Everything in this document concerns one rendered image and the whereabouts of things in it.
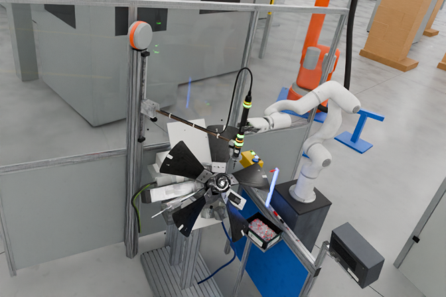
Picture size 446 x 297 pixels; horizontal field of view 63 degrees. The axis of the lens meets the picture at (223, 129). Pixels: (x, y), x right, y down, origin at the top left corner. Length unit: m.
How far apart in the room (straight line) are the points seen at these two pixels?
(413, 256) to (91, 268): 2.74
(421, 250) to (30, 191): 3.14
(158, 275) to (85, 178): 0.96
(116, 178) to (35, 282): 0.98
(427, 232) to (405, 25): 6.72
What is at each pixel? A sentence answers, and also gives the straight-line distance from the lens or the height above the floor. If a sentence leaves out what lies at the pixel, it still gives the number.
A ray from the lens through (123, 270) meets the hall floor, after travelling 3.21.
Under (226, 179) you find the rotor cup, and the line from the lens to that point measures 2.14.
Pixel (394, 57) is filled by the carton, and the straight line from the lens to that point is 9.79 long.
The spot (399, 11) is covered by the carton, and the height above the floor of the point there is 1.22.
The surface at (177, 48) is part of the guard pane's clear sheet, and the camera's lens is 2.45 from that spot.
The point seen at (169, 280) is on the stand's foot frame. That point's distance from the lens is 3.08.
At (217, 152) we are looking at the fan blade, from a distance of 2.20.
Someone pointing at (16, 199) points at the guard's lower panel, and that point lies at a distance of 2.79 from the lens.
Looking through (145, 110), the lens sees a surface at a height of 1.43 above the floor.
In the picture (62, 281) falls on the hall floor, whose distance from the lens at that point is 3.21.
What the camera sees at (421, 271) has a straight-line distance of 3.79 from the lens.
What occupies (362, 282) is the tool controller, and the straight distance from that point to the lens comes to 2.08.
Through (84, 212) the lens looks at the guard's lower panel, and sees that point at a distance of 2.97.
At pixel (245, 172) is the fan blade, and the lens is 2.30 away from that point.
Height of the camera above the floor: 2.56
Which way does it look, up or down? 31 degrees down
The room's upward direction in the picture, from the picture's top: 10 degrees clockwise
